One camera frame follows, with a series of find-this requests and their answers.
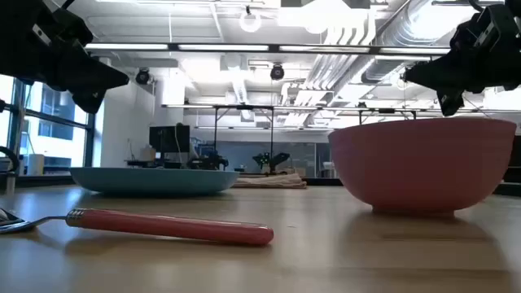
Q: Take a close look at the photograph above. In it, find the black metal frame stand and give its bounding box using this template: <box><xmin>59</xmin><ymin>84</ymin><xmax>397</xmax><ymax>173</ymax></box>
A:
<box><xmin>212</xmin><ymin>104</ymin><xmax>275</xmax><ymax>164</ymax></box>
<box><xmin>357</xmin><ymin>107</ymin><xmax>418</xmax><ymax>125</ymax></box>

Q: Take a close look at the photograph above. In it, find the black round ceiling fixture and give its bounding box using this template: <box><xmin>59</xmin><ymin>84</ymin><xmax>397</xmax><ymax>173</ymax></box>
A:
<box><xmin>134</xmin><ymin>68</ymin><xmax>151</xmax><ymax>86</ymax></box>
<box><xmin>269</xmin><ymin>63</ymin><xmax>286</xmax><ymax>81</ymax></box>

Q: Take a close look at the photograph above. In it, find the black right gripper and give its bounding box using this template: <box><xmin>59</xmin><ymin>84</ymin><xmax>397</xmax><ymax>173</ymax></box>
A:
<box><xmin>401</xmin><ymin>0</ymin><xmax>521</xmax><ymax>117</ymax></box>

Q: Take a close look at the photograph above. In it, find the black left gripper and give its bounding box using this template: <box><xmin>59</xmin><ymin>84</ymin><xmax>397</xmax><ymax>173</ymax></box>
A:
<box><xmin>0</xmin><ymin>0</ymin><xmax>130</xmax><ymax>115</ymax></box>

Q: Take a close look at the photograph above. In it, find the pink bowl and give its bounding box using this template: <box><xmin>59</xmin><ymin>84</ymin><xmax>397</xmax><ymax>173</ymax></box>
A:
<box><xmin>327</xmin><ymin>117</ymin><xmax>518</xmax><ymax>217</ymax></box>

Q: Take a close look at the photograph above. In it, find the long white light bar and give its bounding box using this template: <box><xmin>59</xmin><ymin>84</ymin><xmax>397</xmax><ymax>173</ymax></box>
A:
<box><xmin>83</xmin><ymin>42</ymin><xmax>452</xmax><ymax>57</ymax></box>

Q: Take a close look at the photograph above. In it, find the blue plate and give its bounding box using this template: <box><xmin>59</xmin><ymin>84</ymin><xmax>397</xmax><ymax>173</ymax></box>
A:
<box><xmin>69</xmin><ymin>166</ymin><xmax>240</xmax><ymax>195</ymax></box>

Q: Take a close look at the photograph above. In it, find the white ceiling ring light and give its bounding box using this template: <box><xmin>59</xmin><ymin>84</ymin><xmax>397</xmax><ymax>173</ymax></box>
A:
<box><xmin>239</xmin><ymin>9</ymin><xmax>263</xmax><ymax>34</ymax></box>

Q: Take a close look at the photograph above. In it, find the pink-handled metal utensil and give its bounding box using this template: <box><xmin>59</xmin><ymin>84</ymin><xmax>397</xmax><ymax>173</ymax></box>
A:
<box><xmin>0</xmin><ymin>207</ymin><xmax>275</xmax><ymax>247</ymax></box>

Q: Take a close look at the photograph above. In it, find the folded beige cloth napkin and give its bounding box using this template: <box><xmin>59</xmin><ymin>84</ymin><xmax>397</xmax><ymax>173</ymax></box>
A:
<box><xmin>233</xmin><ymin>173</ymin><xmax>309</xmax><ymax>190</ymax></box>

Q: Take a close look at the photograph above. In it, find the black computer monitor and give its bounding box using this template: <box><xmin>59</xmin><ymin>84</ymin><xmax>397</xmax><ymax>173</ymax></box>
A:
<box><xmin>148</xmin><ymin>125</ymin><xmax>191</xmax><ymax>154</ymax></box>

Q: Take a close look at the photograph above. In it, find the black cable loop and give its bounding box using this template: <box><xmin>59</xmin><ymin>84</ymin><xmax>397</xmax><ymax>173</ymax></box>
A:
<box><xmin>0</xmin><ymin>145</ymin><xmax>20</xmax><ymax>175</ymax></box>

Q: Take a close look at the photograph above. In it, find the white cylindrical container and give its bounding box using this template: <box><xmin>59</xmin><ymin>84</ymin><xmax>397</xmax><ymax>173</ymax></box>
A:
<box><xmin>27</xmin><ymin>153</ymin><xmax>46</xmax><ymax>177</ymax></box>

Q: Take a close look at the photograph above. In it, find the silver ceiling air duct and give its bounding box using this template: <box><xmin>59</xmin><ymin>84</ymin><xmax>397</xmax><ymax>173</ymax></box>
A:
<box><xmin>360</xmin><ymin>0</ymin><xmax>473</xmax><ymax>85</ymax></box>

